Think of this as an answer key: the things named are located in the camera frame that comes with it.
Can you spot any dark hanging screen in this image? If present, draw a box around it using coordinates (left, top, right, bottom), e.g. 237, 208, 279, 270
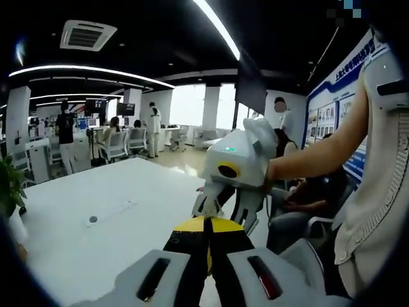
234, 51, 268, 115

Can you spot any black monitor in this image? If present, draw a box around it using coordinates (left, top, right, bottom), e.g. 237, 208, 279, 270
116, 102, 136, 116

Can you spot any green leafy plant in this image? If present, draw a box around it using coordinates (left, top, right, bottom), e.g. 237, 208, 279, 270
0, 152, 29, 218

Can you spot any black tripod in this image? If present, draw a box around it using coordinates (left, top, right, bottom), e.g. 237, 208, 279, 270
86, 127, 98, 168

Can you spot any white office chair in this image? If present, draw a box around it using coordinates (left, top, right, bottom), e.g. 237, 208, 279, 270
170, 125, 190, 152
127, 127, 148, 155
102, 130, 129, 164

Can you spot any ceiling air conditioner vent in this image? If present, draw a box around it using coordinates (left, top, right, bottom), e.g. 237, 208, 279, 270
59, 19, 118, 52

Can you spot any operator in beige vest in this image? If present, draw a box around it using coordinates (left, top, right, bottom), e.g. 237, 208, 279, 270
334, 47, 409, 299

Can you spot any white plant pot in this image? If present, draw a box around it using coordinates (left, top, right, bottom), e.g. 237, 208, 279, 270
6, 207, 29, 246

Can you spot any blue wall poster board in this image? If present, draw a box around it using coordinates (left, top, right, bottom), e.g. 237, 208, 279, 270
304, 28, 391, 182

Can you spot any bright wide ceiling light strip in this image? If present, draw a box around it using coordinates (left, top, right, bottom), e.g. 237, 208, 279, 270
192, 0, 242, 62

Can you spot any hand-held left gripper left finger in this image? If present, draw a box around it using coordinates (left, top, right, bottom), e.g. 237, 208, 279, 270
72, 216, 212, 307

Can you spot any long curved ceiling light strip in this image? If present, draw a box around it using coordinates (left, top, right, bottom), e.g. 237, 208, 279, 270
8, 65, 175, 90

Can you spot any white chest-worn device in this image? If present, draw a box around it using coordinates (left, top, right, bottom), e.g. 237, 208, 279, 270
360, 47, 409, 112

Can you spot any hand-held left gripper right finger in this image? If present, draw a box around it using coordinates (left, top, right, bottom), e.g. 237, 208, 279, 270
207, 217, 321, 307

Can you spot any person's right hand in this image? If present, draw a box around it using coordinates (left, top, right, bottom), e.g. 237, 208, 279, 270
242, 117, 279, 161

